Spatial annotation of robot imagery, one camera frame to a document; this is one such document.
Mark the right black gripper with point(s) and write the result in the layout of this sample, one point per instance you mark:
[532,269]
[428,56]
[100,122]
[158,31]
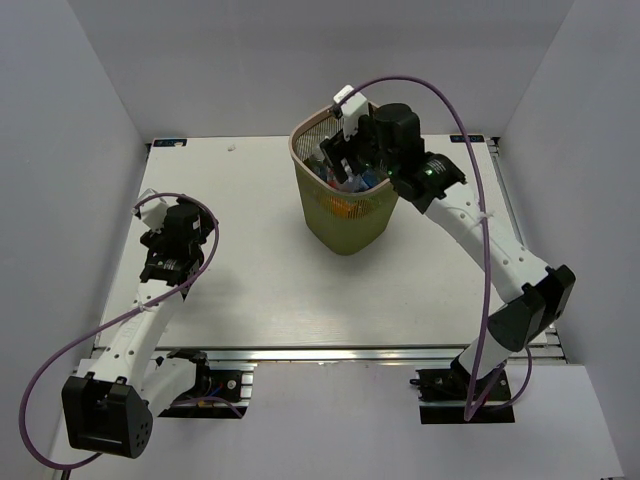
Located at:
[338,147]

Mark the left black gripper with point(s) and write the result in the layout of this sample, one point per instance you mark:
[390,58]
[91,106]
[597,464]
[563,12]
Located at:
[153,240]

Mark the blue label bottle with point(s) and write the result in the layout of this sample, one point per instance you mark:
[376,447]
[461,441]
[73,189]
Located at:
[318,167]
[371,178]

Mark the orange juice bottle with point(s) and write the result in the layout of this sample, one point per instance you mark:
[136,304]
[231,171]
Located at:
[343,208]

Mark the black cap cola bottle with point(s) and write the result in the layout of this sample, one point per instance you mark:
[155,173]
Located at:
[353,184]

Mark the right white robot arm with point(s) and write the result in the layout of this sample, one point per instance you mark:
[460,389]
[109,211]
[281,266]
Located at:
[534,294]

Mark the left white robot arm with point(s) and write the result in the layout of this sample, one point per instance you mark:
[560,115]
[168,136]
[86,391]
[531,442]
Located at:
[111,409]

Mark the green mesh waste bin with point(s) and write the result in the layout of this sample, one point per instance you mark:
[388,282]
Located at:
[342,236]

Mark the right blue table label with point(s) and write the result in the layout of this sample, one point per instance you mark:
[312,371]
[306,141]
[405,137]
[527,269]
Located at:
[477,138]

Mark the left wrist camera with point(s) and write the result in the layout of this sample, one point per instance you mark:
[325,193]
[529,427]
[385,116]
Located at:
[151,209]

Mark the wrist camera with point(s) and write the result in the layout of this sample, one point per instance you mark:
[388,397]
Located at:
[351,110]
[151,209]

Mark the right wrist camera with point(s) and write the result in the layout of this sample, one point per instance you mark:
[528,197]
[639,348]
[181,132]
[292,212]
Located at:
[351,110]

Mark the aluminium table frame rail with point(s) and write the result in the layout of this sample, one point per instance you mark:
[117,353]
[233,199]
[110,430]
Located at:
[551,351]

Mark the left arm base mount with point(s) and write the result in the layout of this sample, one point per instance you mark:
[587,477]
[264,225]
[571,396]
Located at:
[223,391]

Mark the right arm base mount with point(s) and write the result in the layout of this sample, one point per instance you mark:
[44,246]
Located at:
[442,399]

